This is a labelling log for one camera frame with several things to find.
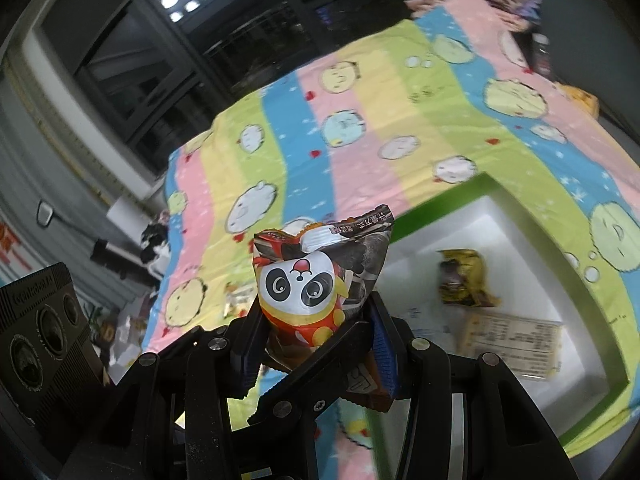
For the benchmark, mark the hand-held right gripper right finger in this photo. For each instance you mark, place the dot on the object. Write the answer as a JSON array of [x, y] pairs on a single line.
[[387, 355]]

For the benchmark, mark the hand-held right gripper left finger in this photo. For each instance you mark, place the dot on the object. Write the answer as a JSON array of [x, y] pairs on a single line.
[[250, 372]]

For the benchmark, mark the panda print snack packet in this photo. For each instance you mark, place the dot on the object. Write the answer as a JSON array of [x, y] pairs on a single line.
[[310, 280]]

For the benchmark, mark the gold candy packet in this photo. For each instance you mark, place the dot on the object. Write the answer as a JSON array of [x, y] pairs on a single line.
[[465, 277]]

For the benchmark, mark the cracker packet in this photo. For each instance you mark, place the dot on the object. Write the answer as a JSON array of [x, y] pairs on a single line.
[[510, 347]]

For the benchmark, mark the green box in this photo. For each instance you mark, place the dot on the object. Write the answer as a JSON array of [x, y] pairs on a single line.
[[505, 230]]

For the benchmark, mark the black upright appliance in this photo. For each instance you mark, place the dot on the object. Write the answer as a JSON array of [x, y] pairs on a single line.
[[115, 257]]

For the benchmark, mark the oval mirror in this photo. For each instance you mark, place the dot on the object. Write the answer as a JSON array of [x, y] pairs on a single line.
[[45, 213]]

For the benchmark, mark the pile of dark clothes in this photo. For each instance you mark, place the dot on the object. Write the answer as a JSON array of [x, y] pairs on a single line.
[[157, 250]]

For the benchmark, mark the striped printed blanket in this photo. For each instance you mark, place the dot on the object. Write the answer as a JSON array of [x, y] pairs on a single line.
[[360, 125]]

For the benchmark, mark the dark window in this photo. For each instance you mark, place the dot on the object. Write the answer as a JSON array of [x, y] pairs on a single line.
[[165, 55]]

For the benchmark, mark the yellow pouch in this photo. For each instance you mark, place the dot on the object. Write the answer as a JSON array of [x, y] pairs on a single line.
[[580, 100]]

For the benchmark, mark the dark bottle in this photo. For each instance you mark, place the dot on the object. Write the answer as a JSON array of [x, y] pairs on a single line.
[[542, 55]]

